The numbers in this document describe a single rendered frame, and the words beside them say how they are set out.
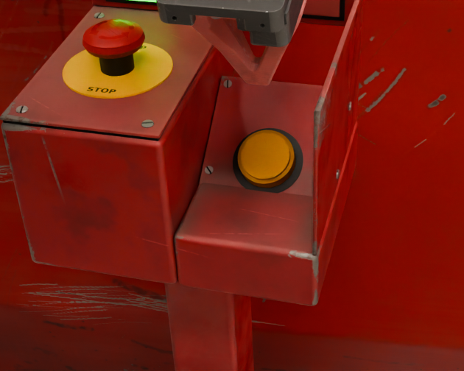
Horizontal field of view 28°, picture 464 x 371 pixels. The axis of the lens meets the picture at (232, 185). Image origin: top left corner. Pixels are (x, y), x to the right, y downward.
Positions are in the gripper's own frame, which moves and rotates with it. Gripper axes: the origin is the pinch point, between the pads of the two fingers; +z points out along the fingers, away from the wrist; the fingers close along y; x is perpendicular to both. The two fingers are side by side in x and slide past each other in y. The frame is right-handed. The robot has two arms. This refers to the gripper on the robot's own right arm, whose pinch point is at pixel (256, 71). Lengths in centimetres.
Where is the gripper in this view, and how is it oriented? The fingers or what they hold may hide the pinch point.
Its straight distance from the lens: 55.2
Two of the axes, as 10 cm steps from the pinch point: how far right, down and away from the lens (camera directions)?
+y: 2.5, -7.7, 5.9
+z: 1.1, 6.3, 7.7
